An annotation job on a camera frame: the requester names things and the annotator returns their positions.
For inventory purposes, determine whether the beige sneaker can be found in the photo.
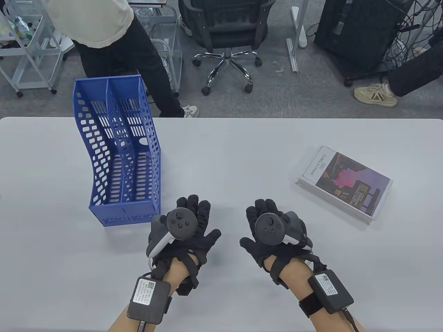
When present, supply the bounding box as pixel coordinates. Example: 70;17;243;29
354;83;398;107

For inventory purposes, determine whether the black right hand controller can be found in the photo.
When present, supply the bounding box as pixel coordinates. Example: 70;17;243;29
255;212;314;250

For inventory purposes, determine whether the black wrist sensor box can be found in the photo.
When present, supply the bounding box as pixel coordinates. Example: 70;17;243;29
126;276;173;325
299;269;354;317

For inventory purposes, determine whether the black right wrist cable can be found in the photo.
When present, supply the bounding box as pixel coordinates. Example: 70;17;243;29
341;307;361;332

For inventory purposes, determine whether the white desk leg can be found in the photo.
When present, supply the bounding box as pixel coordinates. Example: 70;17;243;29
286;0;309;73

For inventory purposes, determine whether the black office chair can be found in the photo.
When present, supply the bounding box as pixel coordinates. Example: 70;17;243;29
178;0;276;96

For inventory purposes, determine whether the white metal trolley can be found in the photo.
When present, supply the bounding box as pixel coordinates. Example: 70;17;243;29
0;0;67;98

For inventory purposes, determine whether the black hand controller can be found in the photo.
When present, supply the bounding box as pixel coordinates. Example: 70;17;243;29
146;207;197;258
255;212;314;250

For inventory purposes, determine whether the clear plastic bottle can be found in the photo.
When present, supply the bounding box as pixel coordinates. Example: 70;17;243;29
14;16;35;40

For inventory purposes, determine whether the blue plastic document holder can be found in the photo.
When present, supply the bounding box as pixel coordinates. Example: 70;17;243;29
73;75;162;227

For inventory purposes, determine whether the black computer case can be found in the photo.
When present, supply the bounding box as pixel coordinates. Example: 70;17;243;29
313;0;415;87

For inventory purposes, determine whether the bundle of black cables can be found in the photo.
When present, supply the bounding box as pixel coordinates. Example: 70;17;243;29
389;0;443;70

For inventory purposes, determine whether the white wire trolley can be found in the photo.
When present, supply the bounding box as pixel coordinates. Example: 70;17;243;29
133;3;184;98

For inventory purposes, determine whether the person's right hand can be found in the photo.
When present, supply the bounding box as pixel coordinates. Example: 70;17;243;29
239;199;327;287

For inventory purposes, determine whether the black left hand controller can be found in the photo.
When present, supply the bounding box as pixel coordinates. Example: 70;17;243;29
146;207;197;258

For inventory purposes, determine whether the black left wrist sensor box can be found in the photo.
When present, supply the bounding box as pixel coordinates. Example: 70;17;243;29
126;276;173;325

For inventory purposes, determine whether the person's left hand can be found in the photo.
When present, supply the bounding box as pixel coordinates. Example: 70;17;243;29
145;195;222;296

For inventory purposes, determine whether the black right wrist sensor box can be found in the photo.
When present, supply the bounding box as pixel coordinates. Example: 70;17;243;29
299;269;354;317

